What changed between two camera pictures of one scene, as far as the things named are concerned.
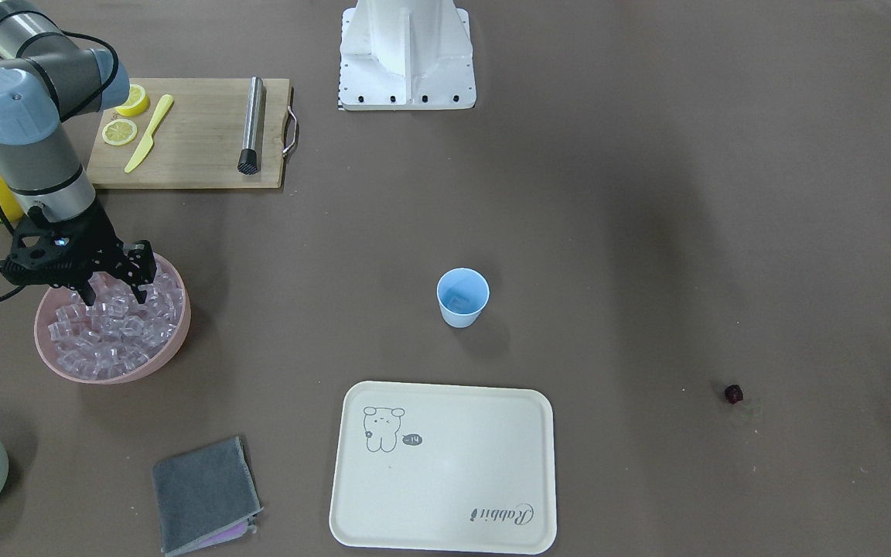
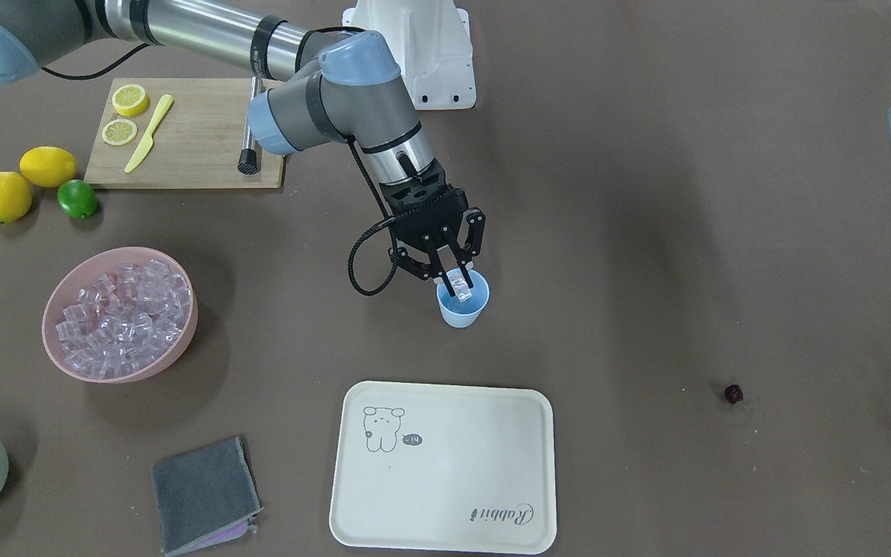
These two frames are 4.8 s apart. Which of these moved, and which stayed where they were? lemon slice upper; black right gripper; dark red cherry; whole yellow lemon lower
Moved: black right gripper
Stayed: whole yellow lemon lower; dark red cherry; lemon slice upper
